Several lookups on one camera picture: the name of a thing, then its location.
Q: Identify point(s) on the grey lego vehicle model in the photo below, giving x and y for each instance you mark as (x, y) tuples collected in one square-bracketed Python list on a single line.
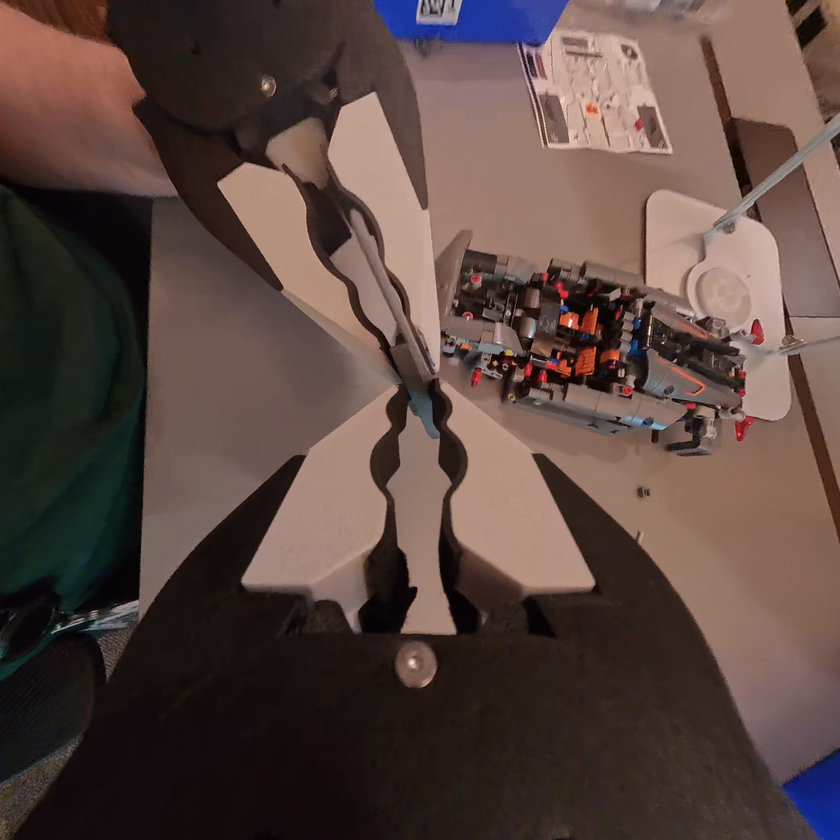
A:
[(590, 354)]

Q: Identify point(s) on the white sticker sheet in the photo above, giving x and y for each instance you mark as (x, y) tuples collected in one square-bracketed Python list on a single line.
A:
[(594, 92)]

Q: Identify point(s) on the person's left forearm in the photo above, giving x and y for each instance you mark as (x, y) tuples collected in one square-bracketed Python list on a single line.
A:
[(59, 111)]

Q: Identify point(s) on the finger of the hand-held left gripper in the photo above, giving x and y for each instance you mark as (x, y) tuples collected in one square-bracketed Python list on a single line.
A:
[(400, 216), (282, 229)]

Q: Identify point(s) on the blue plastic bin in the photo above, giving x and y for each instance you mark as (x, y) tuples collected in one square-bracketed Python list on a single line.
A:
[(814, 804)]

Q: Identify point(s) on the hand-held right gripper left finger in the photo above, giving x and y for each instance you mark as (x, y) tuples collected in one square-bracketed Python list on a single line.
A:
[(315, 518)]

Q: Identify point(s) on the white book stand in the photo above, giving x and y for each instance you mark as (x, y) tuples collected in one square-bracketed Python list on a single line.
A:
[(669, 229)]

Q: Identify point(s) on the grey lego wing assembly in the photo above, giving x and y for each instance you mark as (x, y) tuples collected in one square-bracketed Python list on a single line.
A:
[(425, 407)]

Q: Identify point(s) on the black desk mat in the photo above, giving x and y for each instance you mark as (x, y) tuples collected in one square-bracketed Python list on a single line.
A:
[(778, 216)]

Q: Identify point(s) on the blue bin with white label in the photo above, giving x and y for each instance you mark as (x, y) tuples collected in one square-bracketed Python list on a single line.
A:
[(472, 16)]

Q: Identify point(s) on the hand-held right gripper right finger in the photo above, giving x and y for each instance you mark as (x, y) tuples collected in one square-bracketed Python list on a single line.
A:
[(518, 518)]

